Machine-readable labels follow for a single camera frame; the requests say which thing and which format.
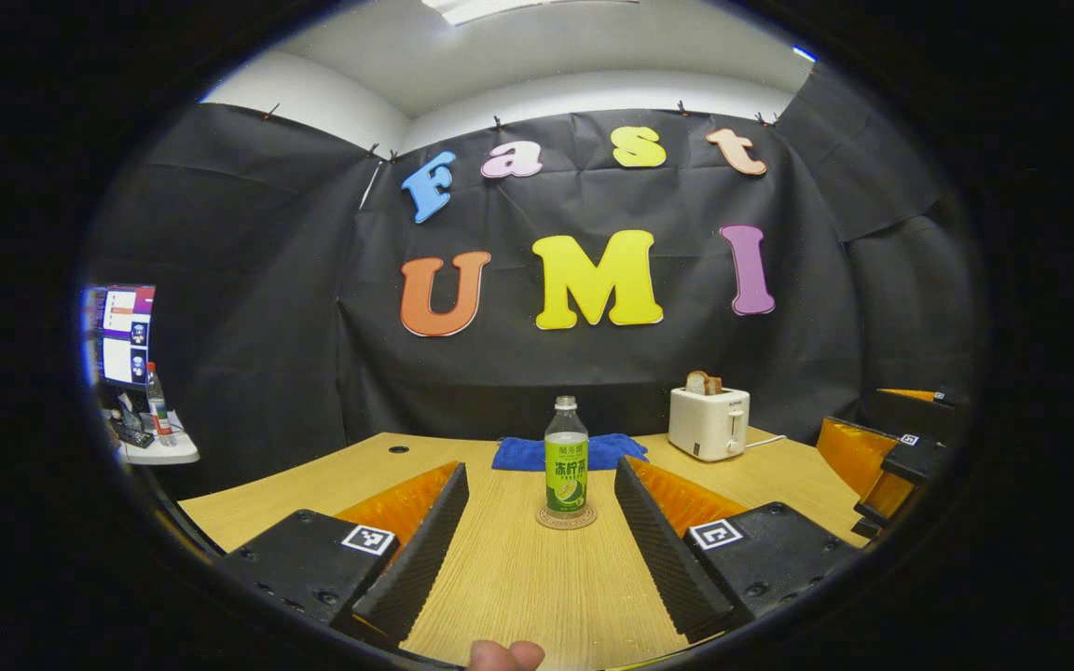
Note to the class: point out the round wooden coaster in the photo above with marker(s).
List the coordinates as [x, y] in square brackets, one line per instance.
[567, 520]

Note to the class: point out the black desk clutter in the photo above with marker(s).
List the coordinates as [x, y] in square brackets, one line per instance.
[131, 429]

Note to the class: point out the white side table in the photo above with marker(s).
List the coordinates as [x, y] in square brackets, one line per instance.
[169, 451]

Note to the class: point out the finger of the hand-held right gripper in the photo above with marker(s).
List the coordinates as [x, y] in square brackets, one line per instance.
[915, 412]
[915, 458]

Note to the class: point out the ceiling light panel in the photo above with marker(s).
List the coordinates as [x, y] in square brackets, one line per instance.
[518, 7]

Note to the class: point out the blue towel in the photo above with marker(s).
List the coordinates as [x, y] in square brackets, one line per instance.
[518, 453]

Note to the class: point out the black backdrop cloth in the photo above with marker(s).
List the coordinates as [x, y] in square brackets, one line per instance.
[313, 363]

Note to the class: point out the green label water bottle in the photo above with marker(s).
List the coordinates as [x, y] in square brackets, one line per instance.
[567, 471]

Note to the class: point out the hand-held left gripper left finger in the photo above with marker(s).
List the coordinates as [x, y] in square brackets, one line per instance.
[420, 559]

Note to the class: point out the white toaster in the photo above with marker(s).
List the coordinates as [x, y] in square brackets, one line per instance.
[707, 427]

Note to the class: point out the computer monitor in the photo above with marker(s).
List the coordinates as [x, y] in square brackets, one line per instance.
[125, 335]

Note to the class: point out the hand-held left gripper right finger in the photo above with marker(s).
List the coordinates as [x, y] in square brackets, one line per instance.
[663, 559]

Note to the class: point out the red cap plastic bottle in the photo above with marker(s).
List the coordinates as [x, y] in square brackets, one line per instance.
[159, 405]

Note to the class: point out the toast slices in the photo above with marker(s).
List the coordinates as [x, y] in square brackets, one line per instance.
[703, 383]

